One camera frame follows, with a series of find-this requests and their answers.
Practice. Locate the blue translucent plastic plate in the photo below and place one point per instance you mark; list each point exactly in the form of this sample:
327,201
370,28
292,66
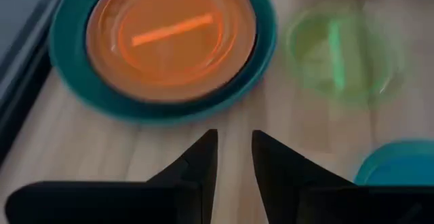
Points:
400,166

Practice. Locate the large teal plastic plate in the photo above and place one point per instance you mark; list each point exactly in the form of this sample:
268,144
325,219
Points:
68,54

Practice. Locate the green translucent plastic plate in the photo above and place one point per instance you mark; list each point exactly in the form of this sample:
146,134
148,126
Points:
339,54

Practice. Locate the orange translucent plastic plate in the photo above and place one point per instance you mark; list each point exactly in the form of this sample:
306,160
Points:
169,44

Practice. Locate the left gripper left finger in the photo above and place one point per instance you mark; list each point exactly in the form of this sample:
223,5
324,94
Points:
135,203

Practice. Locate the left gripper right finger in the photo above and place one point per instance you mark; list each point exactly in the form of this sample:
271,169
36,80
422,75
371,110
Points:
322,203

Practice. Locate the brown plastic plate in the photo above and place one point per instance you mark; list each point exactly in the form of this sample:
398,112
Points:
91,44

